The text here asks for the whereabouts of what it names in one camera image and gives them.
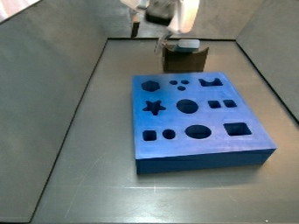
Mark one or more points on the blue foam shape-cutout block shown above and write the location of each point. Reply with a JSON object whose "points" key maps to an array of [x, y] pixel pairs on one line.
{"points": [[194, 124]]}

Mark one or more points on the black curved fixture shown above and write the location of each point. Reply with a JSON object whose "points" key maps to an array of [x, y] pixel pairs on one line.
{"points": [[182, 62]]}

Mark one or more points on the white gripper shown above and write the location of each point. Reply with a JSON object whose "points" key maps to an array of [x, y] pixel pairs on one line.
{"points": [[183, 19]]}

